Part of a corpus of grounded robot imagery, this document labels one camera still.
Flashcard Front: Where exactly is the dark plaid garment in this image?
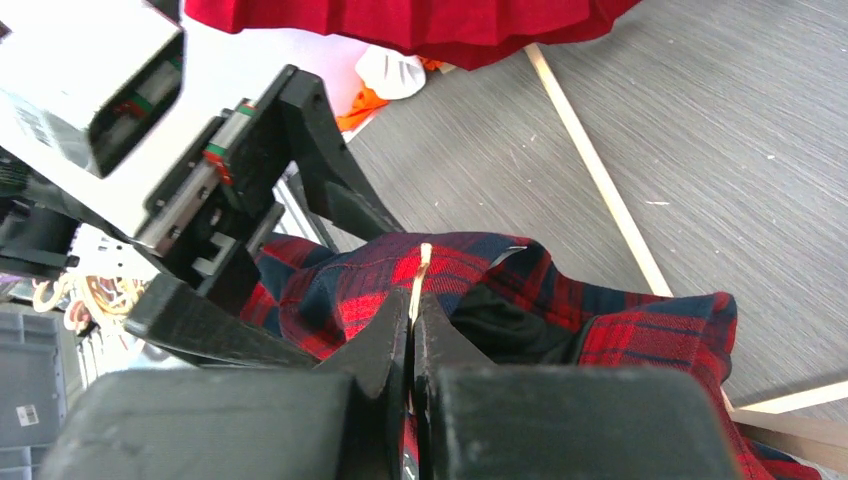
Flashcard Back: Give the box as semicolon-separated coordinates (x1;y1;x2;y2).
240;232;819;479

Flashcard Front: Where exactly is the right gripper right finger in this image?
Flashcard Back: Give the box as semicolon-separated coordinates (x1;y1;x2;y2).
411;294;742;479

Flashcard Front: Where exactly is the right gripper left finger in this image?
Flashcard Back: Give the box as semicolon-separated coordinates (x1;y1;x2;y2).
38;290;409;479

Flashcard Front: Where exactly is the red skirt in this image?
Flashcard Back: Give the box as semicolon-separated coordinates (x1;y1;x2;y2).
184;0;638;70

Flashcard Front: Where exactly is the grey plastic crate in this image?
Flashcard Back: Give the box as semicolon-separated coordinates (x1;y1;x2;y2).
1;304;79;479

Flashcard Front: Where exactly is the orange and white garment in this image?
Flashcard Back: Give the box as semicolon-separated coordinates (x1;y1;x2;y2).
336;46;453;141

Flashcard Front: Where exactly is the bundle of coloured wires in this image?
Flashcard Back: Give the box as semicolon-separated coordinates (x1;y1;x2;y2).
29;271;150;333

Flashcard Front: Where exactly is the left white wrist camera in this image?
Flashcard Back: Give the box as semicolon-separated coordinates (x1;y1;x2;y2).
1;1;185;178

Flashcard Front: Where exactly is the wooden clothes rack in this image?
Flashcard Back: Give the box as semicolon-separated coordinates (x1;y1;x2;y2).
524;44;847;473

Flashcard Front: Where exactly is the green hanger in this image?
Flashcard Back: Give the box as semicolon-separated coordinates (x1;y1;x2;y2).
408;243;433;328

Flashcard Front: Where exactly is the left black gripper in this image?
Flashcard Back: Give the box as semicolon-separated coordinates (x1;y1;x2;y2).
0;62;407;371

